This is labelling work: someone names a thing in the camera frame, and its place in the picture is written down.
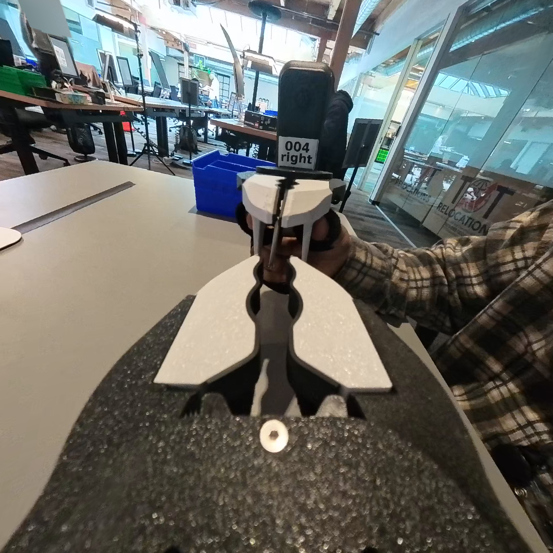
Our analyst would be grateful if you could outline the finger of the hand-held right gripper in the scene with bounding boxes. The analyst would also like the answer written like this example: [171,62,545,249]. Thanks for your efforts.
[282,177,333,263]
[241,174,283,256]

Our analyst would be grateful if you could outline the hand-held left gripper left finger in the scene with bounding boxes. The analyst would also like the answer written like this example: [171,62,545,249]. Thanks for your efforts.
[153,256,263,391]

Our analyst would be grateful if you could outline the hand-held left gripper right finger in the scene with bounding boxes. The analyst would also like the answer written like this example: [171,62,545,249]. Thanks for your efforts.
[286,257,394,395]

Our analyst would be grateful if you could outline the steel bolt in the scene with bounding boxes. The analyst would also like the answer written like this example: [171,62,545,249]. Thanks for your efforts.
[267,190,286,268]

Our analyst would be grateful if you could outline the blue plastic parts bin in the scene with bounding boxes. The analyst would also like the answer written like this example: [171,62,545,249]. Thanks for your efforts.
[191,151,277,217]

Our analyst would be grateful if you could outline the person's right hand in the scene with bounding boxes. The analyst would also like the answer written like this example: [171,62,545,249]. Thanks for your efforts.
[245,212,354,286]

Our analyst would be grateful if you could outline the black equipment box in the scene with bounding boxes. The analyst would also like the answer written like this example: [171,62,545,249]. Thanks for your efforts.
[244,110,278,130]

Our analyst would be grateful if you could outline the tilted black light panel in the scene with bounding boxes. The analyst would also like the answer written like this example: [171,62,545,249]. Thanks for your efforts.
[242,50,278,76]

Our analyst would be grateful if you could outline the curved white panel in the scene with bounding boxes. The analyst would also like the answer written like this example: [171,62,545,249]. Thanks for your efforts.
[219,24,245,102]

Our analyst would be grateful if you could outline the wooden office desk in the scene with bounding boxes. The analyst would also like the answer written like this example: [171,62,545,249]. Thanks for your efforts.
[209,118,279,162]

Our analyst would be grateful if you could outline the dark backpack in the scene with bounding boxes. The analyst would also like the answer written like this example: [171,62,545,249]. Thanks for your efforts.
[176,125,200,153]

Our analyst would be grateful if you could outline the black floor lamp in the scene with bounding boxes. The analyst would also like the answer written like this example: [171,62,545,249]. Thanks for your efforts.
[248,0,281,114]

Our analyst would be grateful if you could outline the black monitor on pole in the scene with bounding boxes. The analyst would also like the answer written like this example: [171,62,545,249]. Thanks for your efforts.
[181,78,200,165]

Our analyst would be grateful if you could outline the tripod light stand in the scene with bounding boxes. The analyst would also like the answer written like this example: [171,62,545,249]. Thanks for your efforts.
[93,12,175,174]

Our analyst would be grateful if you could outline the long wooden desk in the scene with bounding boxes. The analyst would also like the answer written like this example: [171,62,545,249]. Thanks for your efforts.
[0,88,143,173]

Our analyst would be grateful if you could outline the green storage bins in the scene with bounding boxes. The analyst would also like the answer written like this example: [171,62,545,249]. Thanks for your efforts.
[0,65,47,93]

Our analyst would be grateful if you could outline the wooden support post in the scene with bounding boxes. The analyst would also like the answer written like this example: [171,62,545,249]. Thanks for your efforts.
[327,0,363,89]

